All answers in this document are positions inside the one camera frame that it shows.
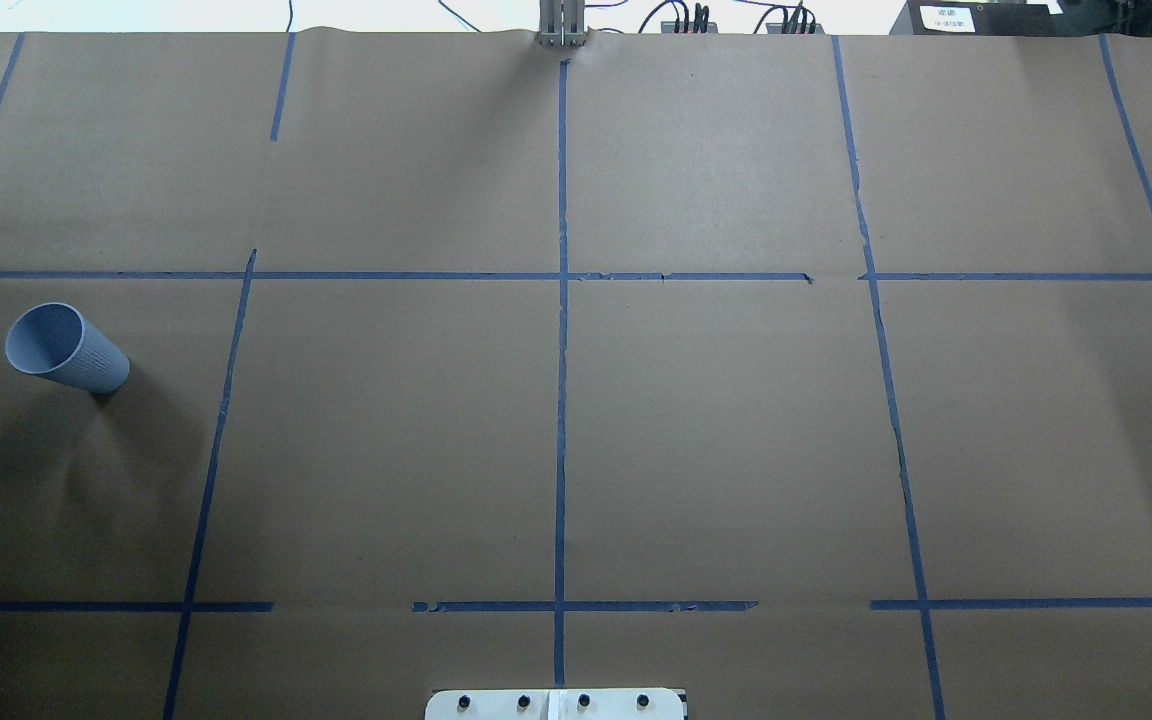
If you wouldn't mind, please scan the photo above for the aluminium frame post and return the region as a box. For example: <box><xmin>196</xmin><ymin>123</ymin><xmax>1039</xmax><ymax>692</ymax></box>
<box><xmin>536</xmin><ymin>0</ymin><xmax>588</xmax><ymax>47</ymax></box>

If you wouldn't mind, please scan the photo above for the white pedestal base plate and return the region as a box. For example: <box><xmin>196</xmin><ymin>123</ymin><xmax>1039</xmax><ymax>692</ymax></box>
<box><xmin>424</xmin><ymin>687</ymin><xmax>689</xmax><ymax>719</ymax></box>

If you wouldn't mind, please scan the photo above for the cable connector block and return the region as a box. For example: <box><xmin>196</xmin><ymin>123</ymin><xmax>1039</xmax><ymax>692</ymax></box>
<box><xmin>776</xmin><ymin>3</ymin><xmax>820</xmax><ymax>35</ymax></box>
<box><xmin>639</xmin><ymin>1</ymin><xmax>719</xmax><ymax>35</ymax></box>

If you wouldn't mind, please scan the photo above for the blue ribbed cup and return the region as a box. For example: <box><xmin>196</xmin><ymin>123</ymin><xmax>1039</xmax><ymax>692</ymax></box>
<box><xmin>3</xmin><ymin>302</ymin><xmax>131</xmax><ymax>395</ymax></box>

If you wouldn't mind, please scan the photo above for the left cable connector block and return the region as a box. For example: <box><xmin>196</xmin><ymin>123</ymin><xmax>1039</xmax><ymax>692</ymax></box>
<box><xmin>639</xmin><ymin>1</ymin><xmax>719</xmax><ymax>35</ymax></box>

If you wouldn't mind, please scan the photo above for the black box with label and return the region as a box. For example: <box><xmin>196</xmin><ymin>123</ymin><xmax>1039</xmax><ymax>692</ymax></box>
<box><xmin>888</xmin><ymin>1</ymin><xmax>1064</xmax><ymax>37</ymax></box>

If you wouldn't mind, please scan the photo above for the right cable connector block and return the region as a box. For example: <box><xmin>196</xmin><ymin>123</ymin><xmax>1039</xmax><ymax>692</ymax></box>
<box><xmin>776</xmin><ymin>3</ymin><xmax>820</xmax><ymax>35</ymax></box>

